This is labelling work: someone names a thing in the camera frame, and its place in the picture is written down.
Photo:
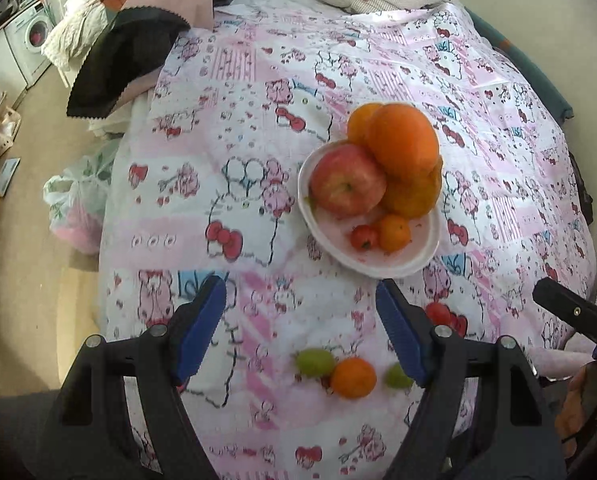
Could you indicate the red apple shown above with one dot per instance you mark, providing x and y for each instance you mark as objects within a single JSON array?
[{"x": 346, "y": 180}]

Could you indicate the wooden rack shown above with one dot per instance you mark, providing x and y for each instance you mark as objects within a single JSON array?
[{"x": 1, "y": 127}]

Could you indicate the white lace cloth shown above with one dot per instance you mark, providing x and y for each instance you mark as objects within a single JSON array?
[{"x": 73, "y": 37}]

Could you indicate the pink cartoon printed blanket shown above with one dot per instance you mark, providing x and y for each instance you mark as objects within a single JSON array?
[{"x": 278, "y": 160}]

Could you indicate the black cloth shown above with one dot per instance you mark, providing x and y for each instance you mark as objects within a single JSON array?
[{"x": 118, "y": 65}]

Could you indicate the teal bed edge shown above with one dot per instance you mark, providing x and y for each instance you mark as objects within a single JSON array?
[{"x": 523, "y": 65}]

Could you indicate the green cherry tomato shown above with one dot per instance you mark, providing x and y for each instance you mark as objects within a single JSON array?
[
  {"x": 316, "y": 362},
  {"x": 397, "y": 377}
]

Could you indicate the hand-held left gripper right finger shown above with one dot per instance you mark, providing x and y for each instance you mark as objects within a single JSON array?
[{"x": 401, "y": 332}]

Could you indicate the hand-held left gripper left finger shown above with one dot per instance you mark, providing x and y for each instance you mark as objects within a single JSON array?
[{"x": 198, "y": 332}]

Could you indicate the white washing machine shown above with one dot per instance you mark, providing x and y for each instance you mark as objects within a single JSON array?
[{"x": 31, "y": 40}]

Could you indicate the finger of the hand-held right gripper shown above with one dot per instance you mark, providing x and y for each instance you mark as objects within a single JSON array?
[{"x": 573, "y": 310}]

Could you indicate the white plastic bag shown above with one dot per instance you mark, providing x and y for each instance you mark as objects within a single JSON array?
[{"x": 78, "y": 200}]

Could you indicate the dark bag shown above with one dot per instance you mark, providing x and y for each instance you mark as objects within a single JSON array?
[{"x": 582, "y": 190}]

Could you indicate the pink spotted bowl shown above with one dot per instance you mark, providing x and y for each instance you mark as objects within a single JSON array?
[{"x": 378, "y": 266}]

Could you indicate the large orange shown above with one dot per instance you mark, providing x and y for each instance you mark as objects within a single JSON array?
[{"x": 403, "y": 140}]

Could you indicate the small tangerine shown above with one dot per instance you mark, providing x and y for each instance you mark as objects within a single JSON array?
[
  {"x": 353, "y": 378},
  {"x": 393, "y": 233}
]

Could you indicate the person's right hand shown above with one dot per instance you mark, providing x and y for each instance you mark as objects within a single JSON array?
[{"x": 576, "y": 410}]

